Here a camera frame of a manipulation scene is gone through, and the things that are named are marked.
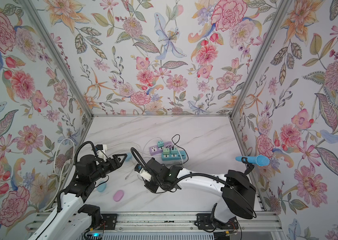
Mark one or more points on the teal charger adapter front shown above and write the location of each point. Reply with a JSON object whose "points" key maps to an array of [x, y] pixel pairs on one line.
{"points": [[160, 144]]}

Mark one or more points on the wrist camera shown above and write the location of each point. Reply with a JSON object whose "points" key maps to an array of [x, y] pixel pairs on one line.
{"points": [[101, 151], [143, 173]]}

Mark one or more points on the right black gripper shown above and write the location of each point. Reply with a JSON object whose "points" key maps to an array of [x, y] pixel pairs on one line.
{"points": [[150, 186]]}

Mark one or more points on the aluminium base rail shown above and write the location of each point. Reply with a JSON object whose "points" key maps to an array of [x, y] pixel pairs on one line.
{"points": [[182, 222]]}

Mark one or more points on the teal earbud case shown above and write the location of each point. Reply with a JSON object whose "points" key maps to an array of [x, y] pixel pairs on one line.
{"points": [[129, 157], [102, 187]]}

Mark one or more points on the purple power strip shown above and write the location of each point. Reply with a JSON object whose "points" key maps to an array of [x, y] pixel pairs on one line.
{"points": [[154, 150]]}

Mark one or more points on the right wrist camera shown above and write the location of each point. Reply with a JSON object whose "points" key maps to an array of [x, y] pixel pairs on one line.
{"points": [[143, 173]]}

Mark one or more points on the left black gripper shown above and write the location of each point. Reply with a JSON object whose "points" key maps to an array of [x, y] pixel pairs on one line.
{"points": [[116, 161]]}

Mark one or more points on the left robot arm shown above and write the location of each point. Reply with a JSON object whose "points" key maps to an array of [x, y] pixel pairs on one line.
{"points": [[72, 217]]}

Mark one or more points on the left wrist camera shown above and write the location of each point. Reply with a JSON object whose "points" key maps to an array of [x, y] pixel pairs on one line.
{"points": [[101, 151]]}

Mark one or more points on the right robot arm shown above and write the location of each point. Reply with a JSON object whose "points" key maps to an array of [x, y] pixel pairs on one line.
{"points": [[236, 194]]}

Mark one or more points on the pink earbud case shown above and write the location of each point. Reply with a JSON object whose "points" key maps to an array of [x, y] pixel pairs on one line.
{"points": [[118, 196]]}

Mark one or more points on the teal power strip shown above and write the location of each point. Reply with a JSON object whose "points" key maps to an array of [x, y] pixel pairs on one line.
{"points": [[173, 155]]}

